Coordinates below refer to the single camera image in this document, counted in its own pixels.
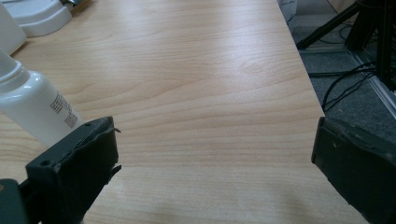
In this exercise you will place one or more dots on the white plastic bottle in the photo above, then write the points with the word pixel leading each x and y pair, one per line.
pixel 34 102

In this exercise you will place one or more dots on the white container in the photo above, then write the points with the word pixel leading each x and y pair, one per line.
pixel 7 32

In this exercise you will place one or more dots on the black tripod stand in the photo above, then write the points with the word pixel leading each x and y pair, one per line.
pixel 370 28

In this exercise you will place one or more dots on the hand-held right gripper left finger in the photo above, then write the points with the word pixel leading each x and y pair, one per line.
pixel 79 168

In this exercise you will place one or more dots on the metal floor rail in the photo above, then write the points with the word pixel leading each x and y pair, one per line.
pixel 378 84

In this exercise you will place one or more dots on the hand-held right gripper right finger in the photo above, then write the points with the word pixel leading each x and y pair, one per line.
pixel 358 165

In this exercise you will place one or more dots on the white plastic base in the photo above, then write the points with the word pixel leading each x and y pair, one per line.
pixel 39 14

